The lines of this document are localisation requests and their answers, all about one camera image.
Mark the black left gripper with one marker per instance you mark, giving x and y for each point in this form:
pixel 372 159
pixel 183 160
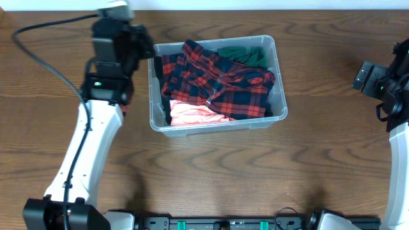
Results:
pixel 140 43

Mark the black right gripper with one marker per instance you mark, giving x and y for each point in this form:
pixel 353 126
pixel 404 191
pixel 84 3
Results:
pixel 381 74

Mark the red navy plaid shirt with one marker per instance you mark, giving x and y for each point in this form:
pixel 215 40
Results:
pixel 201 77

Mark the pink garment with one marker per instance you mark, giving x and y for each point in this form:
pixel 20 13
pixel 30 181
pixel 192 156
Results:
pixel 183 113

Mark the clear plastic storage bin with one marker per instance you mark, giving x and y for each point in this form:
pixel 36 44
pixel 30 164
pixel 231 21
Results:
pixel 276 97

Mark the dark green garment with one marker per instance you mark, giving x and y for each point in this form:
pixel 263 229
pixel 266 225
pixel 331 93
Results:
pixel 254 57

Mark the large black garment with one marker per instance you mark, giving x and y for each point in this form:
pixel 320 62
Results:
pixel 165 101

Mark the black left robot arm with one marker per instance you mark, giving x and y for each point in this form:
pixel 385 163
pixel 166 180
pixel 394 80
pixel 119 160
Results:
pixel 70 201

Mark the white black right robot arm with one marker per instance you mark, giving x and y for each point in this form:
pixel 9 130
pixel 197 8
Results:
pixel 394 111

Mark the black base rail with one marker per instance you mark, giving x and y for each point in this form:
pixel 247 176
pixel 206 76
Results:
pixel 283 220

